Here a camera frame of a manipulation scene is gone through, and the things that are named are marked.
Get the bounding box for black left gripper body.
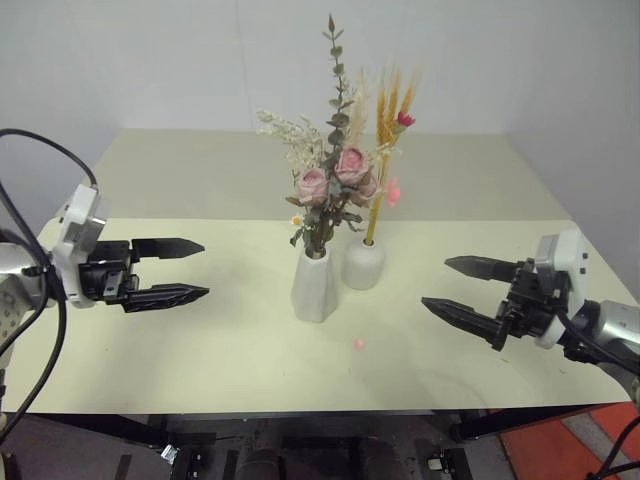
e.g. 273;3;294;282
78;240;142;307

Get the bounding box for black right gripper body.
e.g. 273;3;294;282
496;259;572;342

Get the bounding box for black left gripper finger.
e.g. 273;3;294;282
121;283;211;315
130;237;207;262

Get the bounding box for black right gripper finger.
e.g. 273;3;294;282
443;255;525;284
420;296;507;352

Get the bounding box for round white vase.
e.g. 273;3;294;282
341;236;388;292

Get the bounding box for orange floor mat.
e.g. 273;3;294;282
498;401;640;480

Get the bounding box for tall faceted white vase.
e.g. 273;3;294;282
290;246;341;323

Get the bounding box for pink rose eucalyptus bouquet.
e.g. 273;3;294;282
255;13;380;252

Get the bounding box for yellow wheat stalk bouquet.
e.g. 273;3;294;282
363;62;420;247

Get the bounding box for dark rounded shape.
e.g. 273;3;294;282
234;448;287;480

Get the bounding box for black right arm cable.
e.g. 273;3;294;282
553;308;640;480

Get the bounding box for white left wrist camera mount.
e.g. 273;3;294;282
51;183;112;309

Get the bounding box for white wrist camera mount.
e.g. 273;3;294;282
51;183;112;309
533;228;594;352

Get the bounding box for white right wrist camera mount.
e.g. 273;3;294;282
533;228;594;352

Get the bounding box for black metal table frame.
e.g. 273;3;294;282
29;404;627;480

